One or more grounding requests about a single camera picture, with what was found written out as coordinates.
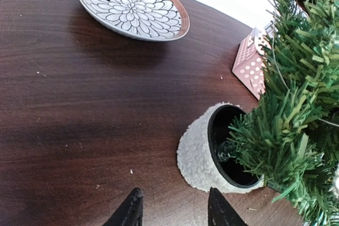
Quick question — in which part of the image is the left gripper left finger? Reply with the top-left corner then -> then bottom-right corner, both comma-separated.
103,187 -> 144,226

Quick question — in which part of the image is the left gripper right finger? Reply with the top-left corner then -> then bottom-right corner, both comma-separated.
208,188 -> 247,226

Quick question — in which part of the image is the small green christmas tree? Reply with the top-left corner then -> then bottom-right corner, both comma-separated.
176,0 -> 339,226

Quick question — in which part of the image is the pink plastic basket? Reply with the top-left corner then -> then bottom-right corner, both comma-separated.
232,22 -> 274,100

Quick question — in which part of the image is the flower pattern plate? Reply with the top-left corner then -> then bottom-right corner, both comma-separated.
79,0 -> 190,42

